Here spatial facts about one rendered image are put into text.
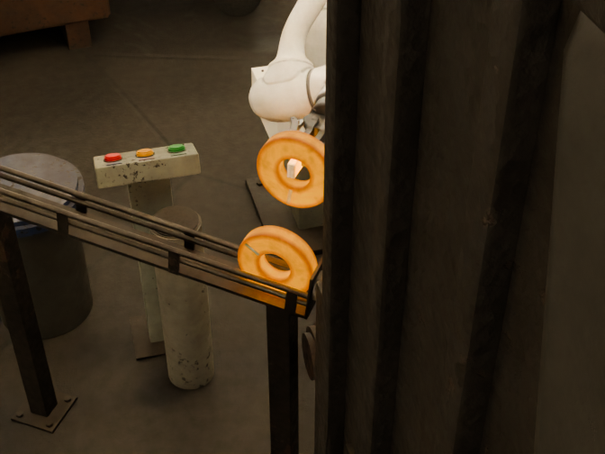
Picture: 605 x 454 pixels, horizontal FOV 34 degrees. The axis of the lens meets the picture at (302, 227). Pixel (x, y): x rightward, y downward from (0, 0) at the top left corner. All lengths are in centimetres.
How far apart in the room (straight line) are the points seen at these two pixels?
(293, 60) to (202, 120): 143
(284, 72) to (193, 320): 66
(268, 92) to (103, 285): 100
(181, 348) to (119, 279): 51
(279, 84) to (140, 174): 41
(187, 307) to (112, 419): 37
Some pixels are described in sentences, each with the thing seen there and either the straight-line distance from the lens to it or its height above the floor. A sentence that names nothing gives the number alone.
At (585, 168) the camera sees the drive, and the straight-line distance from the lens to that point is 63.
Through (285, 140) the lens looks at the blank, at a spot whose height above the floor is 92.
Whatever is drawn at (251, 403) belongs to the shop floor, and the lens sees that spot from 256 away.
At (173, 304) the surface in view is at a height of 31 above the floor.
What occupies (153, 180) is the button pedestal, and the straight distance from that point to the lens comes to 233.
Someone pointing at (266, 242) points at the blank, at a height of 76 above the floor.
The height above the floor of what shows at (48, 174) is 43.
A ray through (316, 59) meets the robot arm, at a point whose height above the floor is 59.
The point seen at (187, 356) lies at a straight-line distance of 251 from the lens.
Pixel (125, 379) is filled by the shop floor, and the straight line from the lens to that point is 265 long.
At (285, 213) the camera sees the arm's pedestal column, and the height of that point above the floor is 2.
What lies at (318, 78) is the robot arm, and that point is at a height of 87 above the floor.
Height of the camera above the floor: 196
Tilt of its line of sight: 40 degrees down
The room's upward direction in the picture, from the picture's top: straight up
